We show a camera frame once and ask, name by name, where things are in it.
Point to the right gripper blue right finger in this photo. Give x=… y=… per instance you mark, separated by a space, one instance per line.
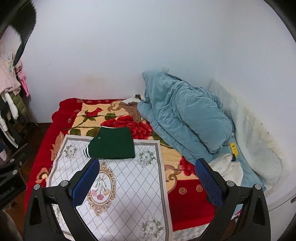
x=253 y=222

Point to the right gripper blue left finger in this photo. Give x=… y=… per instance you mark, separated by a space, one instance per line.
x=41 y=222

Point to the green white varsity jacket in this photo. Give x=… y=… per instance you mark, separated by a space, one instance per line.
x=111 y=144

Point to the pile of folded clothes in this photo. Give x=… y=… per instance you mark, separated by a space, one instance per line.
x=15 y=122

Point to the white fleece garment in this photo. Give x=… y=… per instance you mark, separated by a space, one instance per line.
x=228 y=169

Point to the yellow tag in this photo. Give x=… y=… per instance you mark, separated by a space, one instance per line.
x=234 y=149

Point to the white textured mattress pad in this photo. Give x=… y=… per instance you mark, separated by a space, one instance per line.
x=256 y=144

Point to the white diamond pattern mat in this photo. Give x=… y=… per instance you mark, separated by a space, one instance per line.
x=128 y=199

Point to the light blue quilt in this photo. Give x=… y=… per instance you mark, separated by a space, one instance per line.
x=191 y=120

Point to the red floral blanket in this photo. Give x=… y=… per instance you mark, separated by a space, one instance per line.
x=189 y=203

